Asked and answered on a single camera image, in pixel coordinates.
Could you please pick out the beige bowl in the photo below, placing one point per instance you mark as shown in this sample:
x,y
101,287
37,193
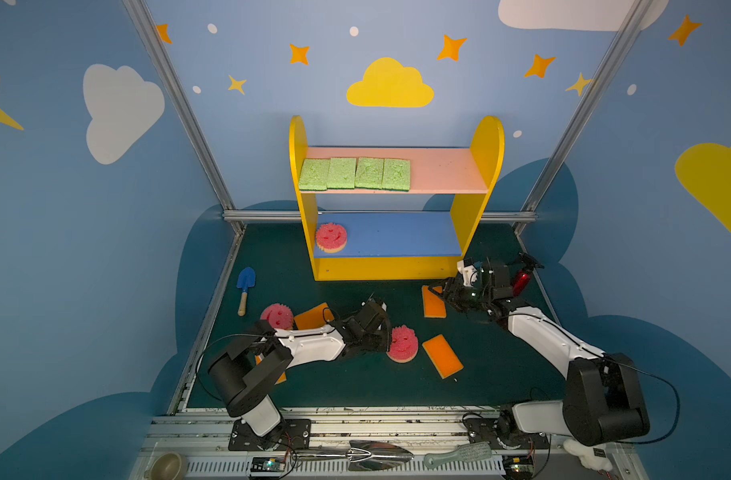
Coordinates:
x,y
168,466

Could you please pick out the right green circuit board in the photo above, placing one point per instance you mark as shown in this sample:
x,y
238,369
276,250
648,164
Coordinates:
x,y
518,468

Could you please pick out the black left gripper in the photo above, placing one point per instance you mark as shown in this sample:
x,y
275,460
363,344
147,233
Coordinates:
x,y
380,330

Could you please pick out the green circuit board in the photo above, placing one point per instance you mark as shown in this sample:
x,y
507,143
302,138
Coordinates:
x,y
518,468
266,467

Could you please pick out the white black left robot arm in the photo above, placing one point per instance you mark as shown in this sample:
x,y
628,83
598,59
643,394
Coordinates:
x,y
247,369

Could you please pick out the aluminium rail base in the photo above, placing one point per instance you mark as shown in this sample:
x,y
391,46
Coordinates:
x,y
202,435

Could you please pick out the white plush toy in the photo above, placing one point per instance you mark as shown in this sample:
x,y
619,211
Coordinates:
x,y
591,457

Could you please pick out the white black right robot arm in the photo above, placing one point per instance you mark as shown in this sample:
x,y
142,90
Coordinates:
x,y
603,400

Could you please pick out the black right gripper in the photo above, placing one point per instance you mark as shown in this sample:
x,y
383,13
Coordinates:
x,y
454,291

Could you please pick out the pale green brush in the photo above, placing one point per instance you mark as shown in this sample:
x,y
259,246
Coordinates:
x,y
472,452

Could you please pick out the left green circuit board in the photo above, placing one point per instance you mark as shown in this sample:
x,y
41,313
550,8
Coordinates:
x,y
266,467

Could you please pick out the red toy fire extinguisher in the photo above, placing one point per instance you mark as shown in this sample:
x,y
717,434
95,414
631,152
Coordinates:
x,y
525,274

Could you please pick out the silver metal trowel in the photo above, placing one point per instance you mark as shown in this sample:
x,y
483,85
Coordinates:
x,y
361,455

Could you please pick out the pink smiley sponge front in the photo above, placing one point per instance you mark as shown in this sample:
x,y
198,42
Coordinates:
x,y
404,344

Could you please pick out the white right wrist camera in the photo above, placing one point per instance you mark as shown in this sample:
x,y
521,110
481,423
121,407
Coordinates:
x,y
469,270

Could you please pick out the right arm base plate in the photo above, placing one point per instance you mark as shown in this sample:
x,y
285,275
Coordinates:
x,y
501,433

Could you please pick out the green sponge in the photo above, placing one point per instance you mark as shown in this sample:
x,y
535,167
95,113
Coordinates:
x,y
341,173
314,175
369,173
397,175

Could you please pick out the blue toy shovel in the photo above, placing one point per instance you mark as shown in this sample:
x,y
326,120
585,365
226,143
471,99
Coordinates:
x,y
245,281

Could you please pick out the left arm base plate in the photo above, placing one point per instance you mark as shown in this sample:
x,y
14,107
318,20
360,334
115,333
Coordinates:
x,y
293,433

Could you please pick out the pink smiley sponge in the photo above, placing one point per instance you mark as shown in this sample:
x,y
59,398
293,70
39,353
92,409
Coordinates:
x,y
404,344
278,316
331,238

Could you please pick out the orange sponge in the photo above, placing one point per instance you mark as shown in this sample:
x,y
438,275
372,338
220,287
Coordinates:
x,y
315,318
281,379
433,308
443,357

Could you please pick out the yellow shelf with coloured boards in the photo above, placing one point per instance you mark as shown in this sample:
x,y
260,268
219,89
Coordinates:
x,y
367,245

